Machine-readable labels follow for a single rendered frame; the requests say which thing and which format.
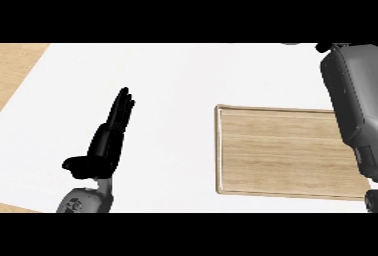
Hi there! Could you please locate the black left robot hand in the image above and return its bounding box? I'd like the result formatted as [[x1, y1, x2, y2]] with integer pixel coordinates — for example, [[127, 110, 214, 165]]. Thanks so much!
[[60, 87, 137, 181]]

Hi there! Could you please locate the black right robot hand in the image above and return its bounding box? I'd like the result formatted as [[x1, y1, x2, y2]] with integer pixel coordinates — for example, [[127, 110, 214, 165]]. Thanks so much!
[[314, 43, 342, 54]]

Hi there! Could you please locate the pale wooden tray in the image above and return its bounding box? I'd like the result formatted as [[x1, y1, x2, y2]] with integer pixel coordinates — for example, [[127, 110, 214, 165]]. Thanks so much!
[[214, 104, 373, 202]]

